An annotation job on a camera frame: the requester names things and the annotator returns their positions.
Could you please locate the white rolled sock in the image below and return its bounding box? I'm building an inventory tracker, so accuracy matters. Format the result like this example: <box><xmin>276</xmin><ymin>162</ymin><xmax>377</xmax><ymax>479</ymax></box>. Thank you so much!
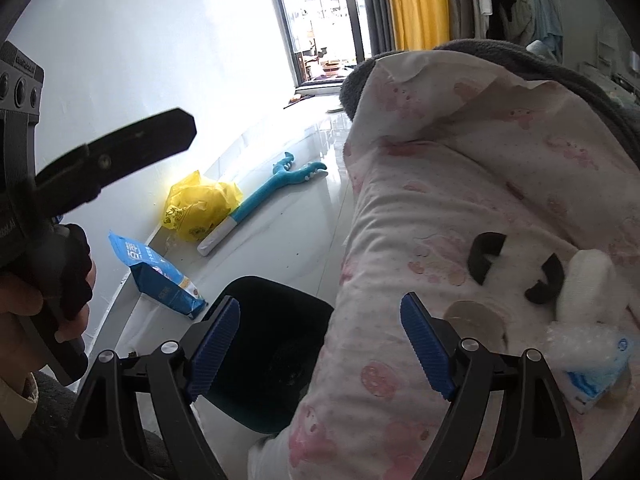
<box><xmin>554</xmin><ymin>248</ymin><xmax>622</xmax><ymax>324</ymax></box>

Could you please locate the black curved plastic piece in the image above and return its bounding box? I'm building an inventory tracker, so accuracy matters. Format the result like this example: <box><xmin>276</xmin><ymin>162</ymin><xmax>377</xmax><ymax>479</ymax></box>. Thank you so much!
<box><xmin>468</xmin><ymin>232</ymin><xmax>507</xmax><ymax>287</ymax></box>
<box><xmin>523</xmin><ymin>252</ymin><xmax>566</xmax><ymax>305</ymax></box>

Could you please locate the light blue hanging shirt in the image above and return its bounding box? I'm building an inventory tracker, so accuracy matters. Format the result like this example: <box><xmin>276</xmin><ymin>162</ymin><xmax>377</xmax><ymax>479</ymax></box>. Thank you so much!
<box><xmin>529</xmin><ymin>0</ymin><xmax>564</xmax><ymax>57</ymax></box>

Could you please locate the blue snack bag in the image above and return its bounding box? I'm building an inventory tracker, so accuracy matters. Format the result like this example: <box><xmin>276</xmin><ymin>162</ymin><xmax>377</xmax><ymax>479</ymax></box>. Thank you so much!
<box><xmin>108</xmin><ymin>230</ymin><xmax>208</xmax><ymax>320</ymax></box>

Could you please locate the cardboard tape ring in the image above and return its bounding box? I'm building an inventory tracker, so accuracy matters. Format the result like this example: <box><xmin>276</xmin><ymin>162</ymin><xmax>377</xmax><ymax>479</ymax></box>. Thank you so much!
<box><xmin>443</xmin><ymin>299</ymin><xmax>507</xmax><ymax>349</ymax></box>

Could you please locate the black trash bin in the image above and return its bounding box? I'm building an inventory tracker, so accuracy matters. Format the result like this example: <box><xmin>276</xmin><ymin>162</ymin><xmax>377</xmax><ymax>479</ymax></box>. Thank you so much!
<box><xmin>199</xmin><ymin>275</ymin><xmax>335</xmax><ymax>436</ymax></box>

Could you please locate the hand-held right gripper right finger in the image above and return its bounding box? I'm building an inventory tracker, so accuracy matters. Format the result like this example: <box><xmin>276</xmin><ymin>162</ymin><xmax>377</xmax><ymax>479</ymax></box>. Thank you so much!
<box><xmin>400</xmin><ymin>292</ymin><xmax>584</xmax><ymax>480</ymax></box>

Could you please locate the beige hanging garment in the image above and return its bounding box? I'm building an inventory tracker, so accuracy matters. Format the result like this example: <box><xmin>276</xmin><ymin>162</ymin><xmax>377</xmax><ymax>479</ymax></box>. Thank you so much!
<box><xmin>514</xmin><ymin>0</ymin><xmax>540</xmax><ymax>47</ymax></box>

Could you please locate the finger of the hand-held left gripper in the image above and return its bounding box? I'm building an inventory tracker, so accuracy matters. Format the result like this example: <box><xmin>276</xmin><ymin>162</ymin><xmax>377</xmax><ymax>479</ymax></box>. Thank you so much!
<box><xmin>34</xmin><ymin>107</ymin><xmax>197</xmax><ymax>219</ymax></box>

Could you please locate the yellow curtain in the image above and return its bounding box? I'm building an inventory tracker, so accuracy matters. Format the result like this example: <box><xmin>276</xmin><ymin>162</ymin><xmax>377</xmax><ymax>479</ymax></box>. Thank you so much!
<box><xmin>381</xmin><ymin>0</ymin><xmax>452</xmax><ymax>52</ymax></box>

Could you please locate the person's left forearm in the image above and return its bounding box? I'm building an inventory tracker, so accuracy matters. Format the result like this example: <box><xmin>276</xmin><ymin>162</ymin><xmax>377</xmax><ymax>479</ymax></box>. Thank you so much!
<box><xmin>0</xmin><ymin>369</ymin><xmax>96</xmax><ymax>480</ymax></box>

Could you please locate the blue dinosaur grabber toy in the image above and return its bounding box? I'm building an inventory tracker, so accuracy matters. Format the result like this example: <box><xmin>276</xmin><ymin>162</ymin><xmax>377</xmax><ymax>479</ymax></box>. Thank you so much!
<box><xmin>197</xmin><ymin>151</ymin><xmax>329</xmax><ymax>257</ymax></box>

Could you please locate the person's left hand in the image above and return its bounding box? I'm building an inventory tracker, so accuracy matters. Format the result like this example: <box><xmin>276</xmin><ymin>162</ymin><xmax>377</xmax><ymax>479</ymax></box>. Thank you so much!
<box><xmin>0</xmin><ymin>257</ymin><xmax>97</xmax><ymax>377</ymax></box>

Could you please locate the black sliding door frame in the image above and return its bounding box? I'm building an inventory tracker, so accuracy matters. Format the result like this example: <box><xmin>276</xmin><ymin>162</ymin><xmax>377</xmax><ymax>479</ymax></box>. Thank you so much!
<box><xmin>267</xmin><ymin>0</ymin><xmax>374</xmax><ymax>99</ymax></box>

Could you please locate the grey fleece blanket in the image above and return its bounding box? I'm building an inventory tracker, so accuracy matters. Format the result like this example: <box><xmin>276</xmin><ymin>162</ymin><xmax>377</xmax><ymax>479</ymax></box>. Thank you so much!
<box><xmin>340</xmin><ymin>38</ymin><xmax>640</xmax><ymax>161</ymax></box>

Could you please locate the white blue plastic wrapper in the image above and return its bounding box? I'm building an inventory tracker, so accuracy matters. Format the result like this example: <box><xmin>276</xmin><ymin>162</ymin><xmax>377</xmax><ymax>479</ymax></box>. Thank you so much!
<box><xmin>562</xmin><ymin>337</ymin><xmax>632</xmax><ymax>413</ymax></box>

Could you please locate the white hanging garment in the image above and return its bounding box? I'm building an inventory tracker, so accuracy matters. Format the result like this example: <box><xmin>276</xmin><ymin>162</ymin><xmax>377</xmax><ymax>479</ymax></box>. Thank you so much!
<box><xmin>470</xmin><ymin>0</ymin><xmax>494</xmax><ymax>39</ymax></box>

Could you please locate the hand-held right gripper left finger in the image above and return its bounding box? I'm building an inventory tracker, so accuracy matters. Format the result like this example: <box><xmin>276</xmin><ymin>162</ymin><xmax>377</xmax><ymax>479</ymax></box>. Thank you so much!
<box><xmin>65</xmin><ymin>296</ymin><xmax>241</xmax><ymax>480</ymax></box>

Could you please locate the yellow plastic bag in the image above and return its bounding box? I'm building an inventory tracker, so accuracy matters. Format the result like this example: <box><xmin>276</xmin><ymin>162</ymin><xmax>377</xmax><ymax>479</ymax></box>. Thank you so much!
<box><xmin>160</xmin><ymin>170</ymin><xmax>245</xmax><ymax>244</ymax></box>

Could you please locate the grey curtain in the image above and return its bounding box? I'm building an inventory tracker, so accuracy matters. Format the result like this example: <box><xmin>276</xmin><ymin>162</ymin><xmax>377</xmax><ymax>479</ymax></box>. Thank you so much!
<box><xmin>357</xmin><ymin>0</ymin><xmax>401</xmax><ymax>59</ymax></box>

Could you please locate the pink printed blanket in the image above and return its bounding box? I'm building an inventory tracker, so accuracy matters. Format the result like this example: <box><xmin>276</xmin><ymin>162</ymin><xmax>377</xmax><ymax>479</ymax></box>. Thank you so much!
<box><xmin>249</xmin><ymin>50</ymin><xmax>640</xmax><ymax>480</ymax></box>

